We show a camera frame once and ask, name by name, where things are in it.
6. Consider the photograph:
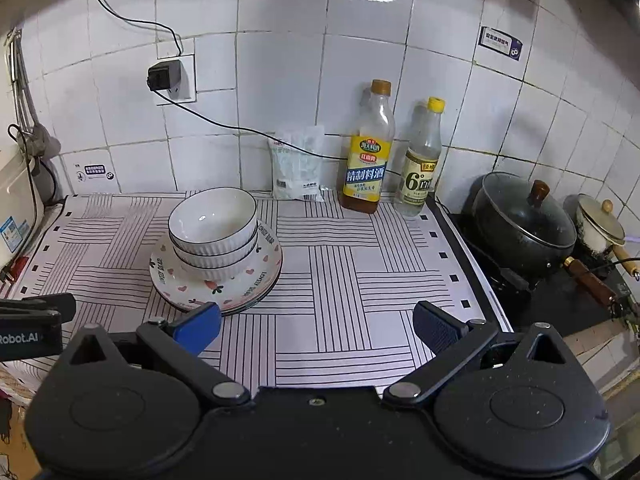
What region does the white salt bag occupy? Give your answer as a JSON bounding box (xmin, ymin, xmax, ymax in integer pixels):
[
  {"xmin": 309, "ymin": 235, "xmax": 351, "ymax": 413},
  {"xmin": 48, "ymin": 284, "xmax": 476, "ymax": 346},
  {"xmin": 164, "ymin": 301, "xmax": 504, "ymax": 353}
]
[{"xmin": 269, "ymin": 126, "xmax": 324, "ymax": 203}]

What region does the blue wall sticker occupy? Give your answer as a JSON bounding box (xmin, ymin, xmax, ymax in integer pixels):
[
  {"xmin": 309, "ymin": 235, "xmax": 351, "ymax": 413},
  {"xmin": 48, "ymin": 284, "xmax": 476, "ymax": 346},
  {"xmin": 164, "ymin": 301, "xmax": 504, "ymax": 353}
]
[{"xmin": 75, "ymin": 164, "xmax": 115, "ymax": 182}]

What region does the cooking wine bottle yellow label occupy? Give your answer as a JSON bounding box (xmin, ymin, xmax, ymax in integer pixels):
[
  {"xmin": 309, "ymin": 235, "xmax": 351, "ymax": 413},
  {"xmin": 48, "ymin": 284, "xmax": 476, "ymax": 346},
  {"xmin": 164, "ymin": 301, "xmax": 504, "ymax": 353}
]
[{"xmin": 342, "ymin": 79, "xmax": 395, "ymax": 214}]

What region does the white rice cooker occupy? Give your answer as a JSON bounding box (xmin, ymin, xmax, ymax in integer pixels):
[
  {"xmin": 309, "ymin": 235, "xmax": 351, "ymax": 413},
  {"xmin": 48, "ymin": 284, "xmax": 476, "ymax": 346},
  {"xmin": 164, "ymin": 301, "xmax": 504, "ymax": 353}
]
[{"xmin": 0, "ymin": 144, "xmax": 43, "ymax": 268}]

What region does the white bowl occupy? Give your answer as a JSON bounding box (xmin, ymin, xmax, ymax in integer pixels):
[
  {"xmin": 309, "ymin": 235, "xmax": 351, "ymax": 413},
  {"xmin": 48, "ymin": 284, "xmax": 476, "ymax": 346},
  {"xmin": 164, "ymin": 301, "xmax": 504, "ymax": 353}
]
[
  {"xmin": 167, "ymin": 186, "xmax": 257, "ymax": 256},
  {"xmin": 174, "ymin": 232, "xmax": 257, "ymax": 269},
  {"xmin": 180, "ymin": 255, "xmax": 255, "ymax": 283}
]

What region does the white vinegar bottle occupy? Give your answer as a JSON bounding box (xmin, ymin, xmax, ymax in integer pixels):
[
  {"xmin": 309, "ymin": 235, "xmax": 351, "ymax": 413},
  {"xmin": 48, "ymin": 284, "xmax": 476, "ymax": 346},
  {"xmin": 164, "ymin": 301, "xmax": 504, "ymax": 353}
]
[{"xmin": 394, "ymin": 96, "xmax": 446, "ymax": 218}]

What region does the black adapter cable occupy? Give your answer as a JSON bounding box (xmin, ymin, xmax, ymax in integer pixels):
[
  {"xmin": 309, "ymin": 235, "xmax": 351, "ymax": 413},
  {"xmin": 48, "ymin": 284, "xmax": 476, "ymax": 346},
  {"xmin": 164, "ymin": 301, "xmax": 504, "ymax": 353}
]
[{"xmin": 86, "ymin": 0, "xmax": 402, "ymax": 176}]

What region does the black power adapter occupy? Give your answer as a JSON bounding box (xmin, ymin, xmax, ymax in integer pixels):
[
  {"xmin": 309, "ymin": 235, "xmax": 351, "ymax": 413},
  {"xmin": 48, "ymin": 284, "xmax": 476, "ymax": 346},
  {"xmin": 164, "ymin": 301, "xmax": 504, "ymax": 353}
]
[{"xmin": 146, "ymin": 60, "xmax": 182, "ymax": 91}]

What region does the white wall socket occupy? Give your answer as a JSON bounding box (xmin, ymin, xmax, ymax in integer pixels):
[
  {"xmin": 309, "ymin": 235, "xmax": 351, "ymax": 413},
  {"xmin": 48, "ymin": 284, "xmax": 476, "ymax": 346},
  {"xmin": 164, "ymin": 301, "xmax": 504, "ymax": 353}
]
[{"xmin": 146, "ymin": 54, "xmax": 196, "ymax": 105}]

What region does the striped table mat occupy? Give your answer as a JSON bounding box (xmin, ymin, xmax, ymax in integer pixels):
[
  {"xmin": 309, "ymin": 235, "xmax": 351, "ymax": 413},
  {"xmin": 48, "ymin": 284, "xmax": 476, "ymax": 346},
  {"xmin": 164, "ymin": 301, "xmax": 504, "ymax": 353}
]
[{"xmin": 12, "ymin": 194, "xmax": 510, "ymax": 390}]

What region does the blue white wall label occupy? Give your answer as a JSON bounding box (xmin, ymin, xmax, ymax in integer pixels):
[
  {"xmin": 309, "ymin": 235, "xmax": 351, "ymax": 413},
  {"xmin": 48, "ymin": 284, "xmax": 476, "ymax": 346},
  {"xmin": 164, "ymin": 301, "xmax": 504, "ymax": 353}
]
[{"xmin": 478, "ymin": 26, "xmax": 523, "ymax": 61}]

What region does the white bowl front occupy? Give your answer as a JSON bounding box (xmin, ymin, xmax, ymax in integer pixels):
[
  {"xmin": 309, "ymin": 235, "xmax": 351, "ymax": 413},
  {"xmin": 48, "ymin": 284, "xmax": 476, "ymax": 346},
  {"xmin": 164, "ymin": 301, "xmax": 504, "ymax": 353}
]
[{"xmin": 180, "ymin": 255, "xmax": 255, "ymax": 283}]

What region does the black wok with lid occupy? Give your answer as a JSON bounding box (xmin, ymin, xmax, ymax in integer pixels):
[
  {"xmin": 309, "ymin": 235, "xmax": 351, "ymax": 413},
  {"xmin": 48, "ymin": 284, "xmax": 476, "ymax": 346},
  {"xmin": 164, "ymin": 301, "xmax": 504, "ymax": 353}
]
[{"xmin": 471, "ymin": 171, "xmax": 617, "ymax": 308}]

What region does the rice cooker black cord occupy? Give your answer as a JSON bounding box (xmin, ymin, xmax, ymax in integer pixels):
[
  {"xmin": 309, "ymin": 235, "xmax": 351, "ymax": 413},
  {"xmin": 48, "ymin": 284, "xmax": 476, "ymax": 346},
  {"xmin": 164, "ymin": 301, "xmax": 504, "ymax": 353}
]
[{"xmin": 6, "ymin": 122, "xmax": 61, "ymax": 281}]

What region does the small cream enamel pot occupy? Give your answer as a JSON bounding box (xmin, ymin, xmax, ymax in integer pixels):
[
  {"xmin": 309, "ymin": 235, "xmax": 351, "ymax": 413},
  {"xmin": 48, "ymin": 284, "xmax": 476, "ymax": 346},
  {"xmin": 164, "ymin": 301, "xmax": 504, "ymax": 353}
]
[{"xmin": 575, "ymin": 193, "xmax": 639, "ymax": 281}]

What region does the white sun plate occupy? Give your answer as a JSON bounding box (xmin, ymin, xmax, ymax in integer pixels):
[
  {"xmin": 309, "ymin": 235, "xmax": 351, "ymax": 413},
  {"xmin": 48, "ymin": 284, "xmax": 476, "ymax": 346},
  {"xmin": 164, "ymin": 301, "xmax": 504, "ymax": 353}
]
[{"xmin": 217, "ymin": 270, "xmax": 281, "ymax": 316}]

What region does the pink rabbit plate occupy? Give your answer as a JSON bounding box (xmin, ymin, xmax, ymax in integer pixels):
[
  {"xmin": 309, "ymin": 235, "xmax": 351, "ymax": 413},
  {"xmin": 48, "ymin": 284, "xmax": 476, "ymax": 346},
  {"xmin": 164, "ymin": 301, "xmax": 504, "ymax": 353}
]
[{"xmin": 149, "ymin": 221, "xmax": 283, "ymax": 315}]

